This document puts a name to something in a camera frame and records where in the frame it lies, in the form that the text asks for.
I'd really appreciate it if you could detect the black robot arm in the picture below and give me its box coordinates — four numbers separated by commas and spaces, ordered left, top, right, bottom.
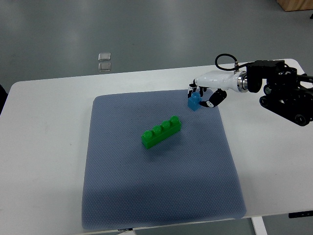
215, 53, 313, 126

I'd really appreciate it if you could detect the long green block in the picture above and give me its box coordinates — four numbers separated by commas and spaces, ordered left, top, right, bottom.
141, 116, 181, 149

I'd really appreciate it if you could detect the lower metal floor plate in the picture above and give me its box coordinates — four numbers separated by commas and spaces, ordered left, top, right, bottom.
98, 62, 112, 72

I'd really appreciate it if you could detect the black table control panel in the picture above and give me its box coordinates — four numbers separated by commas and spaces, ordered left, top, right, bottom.
288, 211, 313, 218

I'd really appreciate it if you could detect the blue-grey textured mat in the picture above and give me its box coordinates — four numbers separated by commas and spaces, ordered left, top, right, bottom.
82, 90, 246, 230

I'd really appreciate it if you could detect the upper metal floor plate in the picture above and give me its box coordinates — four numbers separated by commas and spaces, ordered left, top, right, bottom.
98, 52, 111, 61

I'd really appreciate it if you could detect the wooden furniture corner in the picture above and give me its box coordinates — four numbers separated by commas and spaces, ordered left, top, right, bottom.
277, 0, 313, 12

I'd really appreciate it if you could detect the white table leg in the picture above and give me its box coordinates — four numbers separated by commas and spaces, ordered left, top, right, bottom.
251, 216, 267, 235

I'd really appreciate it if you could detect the metal floor plate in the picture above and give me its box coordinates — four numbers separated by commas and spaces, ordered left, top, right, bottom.
98, 52, 111, 61
98, 62, 112, 72

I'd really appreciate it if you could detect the person in black clothing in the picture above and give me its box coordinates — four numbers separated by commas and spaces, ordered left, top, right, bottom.
0, 85, 8, 114

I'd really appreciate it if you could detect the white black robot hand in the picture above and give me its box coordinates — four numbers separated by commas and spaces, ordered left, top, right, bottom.
187, 70, 248, 108

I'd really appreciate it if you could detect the small blue block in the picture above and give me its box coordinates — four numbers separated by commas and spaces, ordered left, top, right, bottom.
187, 92, 201, 112

